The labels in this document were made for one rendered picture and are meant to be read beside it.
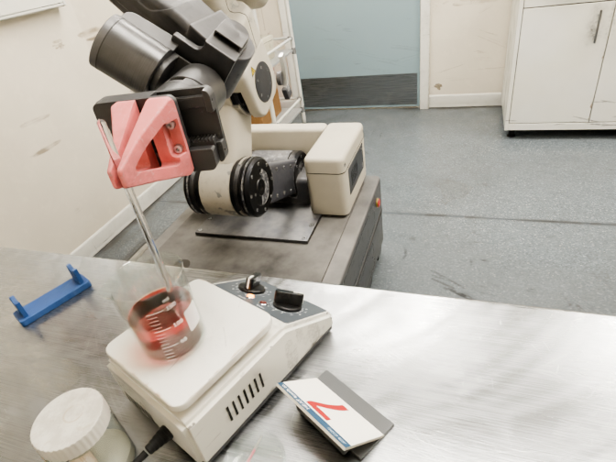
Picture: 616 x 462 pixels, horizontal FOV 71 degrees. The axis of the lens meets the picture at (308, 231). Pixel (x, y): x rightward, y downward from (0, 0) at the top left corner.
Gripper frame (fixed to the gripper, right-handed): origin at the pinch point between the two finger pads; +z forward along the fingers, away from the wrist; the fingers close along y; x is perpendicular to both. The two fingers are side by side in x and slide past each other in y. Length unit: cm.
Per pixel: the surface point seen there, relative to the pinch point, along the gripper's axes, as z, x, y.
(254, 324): -1.0, 16.9, 6.2
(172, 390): 6.0, 17.0, 0.5
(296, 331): -3.1, 20.3, 9.5
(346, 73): -296, 75, 6
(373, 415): 3.1, 25.2, 16.8
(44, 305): -13.2, 25.1, -28.1
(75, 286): -16.9, 25.1, -25.5
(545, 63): -214, 59, 111
